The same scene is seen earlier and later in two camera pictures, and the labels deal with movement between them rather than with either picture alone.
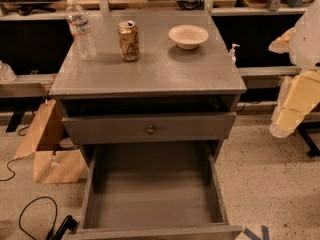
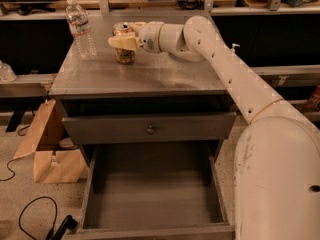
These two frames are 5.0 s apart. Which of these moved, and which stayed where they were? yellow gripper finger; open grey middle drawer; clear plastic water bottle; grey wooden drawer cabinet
Moved: yellow gripper finger
Stayed: clear plastic water bottle; grey wooden drawer cabinet; open grey middle drawer
